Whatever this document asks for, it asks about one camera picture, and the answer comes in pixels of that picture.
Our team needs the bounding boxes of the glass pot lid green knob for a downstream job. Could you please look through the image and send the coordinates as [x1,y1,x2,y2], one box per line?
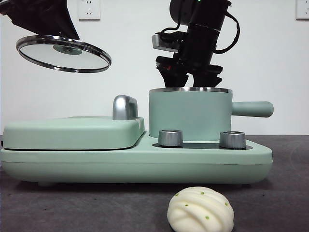
[16,35,112,73]

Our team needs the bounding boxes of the pleated white bun green dots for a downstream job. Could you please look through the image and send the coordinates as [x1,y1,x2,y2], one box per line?
[167,186,234,232]

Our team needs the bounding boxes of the silver control knob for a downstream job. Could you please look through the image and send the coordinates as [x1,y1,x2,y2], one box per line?
[219,131,246,149]
[158,130,183,147]

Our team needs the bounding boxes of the green breakfast maker base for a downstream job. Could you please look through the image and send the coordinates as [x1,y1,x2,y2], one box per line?
[0,131,273,188]

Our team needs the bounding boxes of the green griddle cover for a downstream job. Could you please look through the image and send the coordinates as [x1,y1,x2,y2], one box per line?
[3,116,147,150]

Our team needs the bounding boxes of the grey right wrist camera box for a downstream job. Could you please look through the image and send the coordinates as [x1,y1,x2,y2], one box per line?
[151,33,185,53]

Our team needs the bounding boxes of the green pot with side handle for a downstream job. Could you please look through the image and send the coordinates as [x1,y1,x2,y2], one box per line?
[148,87,274,142]

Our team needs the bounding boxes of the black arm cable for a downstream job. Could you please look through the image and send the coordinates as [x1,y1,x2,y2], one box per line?
[214,12,241,54]

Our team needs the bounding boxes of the silver griddle cover handle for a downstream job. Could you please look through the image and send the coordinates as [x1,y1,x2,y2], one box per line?
[112,95,140,121]

